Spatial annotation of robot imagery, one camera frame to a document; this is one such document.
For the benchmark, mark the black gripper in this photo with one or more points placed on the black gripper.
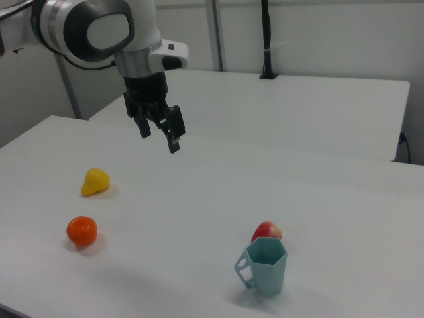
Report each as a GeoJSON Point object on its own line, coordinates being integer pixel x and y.
{"type": "Point", "coordinates": [145, 89]}

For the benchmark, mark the teal hexagonal mug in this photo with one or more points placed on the teal hexagonal mug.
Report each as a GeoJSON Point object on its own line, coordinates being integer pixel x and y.
{"type": "Point", "coordinates": [266, 271]}

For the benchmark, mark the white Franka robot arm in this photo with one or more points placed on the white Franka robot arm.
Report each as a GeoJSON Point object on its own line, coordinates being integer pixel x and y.
{"type": "Point", "coordinates": [99, 30]}

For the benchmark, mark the yellow toy pear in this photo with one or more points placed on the yellow toy pear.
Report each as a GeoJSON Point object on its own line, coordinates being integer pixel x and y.
{"type": "Point", "coordinates": [95, 181]}

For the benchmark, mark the white side table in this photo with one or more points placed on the white side table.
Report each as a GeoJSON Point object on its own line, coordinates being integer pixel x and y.
{"type": "Point", "coordinates": [281, 112]}

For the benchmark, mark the orange toy fruit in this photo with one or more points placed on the orange toy fruit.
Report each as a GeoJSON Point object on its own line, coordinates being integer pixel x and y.
{"type": "Point", "coordinates": [81, 231]}

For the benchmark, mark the grey partition frame post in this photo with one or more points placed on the grey partition frame post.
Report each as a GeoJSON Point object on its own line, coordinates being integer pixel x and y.
{"type": "Point", "coordinates": [69, 89]}
{"type": "Point", "coordinates": [217, 33]}

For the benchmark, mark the black camera pole with clamp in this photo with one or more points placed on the black camera pole with clamp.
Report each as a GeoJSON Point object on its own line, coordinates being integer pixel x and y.
{"type": "Point", "coordinates": [266, 33]}

